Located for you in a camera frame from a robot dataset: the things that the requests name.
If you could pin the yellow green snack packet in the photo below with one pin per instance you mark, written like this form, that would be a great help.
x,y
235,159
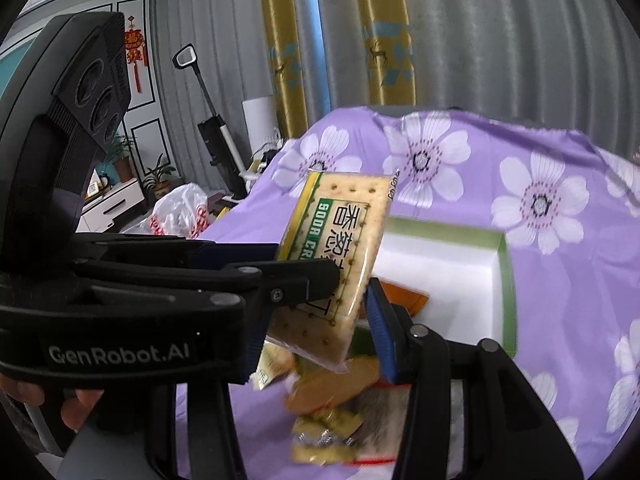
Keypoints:
x,y
272,365

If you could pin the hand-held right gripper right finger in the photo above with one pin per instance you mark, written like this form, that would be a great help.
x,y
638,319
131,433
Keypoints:
x,y
382,340

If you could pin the white cylinder appliance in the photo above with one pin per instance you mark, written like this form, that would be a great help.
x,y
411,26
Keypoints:
x,y
260,125

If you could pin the grey curtain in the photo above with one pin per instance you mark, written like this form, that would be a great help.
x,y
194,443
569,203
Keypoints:
x,y
475,35

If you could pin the white low cabinet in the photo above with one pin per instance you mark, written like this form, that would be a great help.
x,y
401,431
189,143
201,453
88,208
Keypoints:
x,y
117,205

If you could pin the green cardboard box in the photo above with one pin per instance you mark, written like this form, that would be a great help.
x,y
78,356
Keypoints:
x,y
450,280

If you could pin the person's left hand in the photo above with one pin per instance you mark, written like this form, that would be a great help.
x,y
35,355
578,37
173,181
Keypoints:
x,y
75,410

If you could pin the cracker packet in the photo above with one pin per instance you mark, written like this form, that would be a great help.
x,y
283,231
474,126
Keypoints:
x,y
335,220

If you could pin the upright vacuum cleaner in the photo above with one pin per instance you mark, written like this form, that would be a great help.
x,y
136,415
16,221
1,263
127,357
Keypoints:
x,y
217,140

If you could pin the tan orange snack packet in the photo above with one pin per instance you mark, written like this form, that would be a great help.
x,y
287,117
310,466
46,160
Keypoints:
x,y
330,385

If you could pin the yellow patterned curtain panel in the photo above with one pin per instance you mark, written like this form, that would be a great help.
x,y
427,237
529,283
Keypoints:
x,y
290,35
385,25

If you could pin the red-edged clear snack packet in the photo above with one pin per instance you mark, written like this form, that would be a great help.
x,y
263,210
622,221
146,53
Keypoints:
x,y
380,420

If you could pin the gold wrapped candies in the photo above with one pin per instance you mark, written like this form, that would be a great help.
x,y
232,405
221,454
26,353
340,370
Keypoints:
x,y
325,435

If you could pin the potted plant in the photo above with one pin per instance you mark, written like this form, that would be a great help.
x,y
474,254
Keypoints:
x,y
160,180
122,160

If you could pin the purple floral blanket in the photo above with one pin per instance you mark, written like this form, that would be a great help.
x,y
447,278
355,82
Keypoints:
x,y
550,285

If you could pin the red hanging knot ornament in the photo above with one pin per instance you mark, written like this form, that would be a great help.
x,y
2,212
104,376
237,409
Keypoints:
x,y
135,45

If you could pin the white plastic bag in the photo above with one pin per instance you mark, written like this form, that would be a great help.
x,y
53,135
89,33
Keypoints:
x,y
175,215

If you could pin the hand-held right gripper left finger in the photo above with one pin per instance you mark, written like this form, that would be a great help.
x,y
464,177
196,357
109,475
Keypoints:
x,y
256,345

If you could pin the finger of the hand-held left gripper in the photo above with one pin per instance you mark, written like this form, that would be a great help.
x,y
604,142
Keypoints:
x,y
225,255
300,280

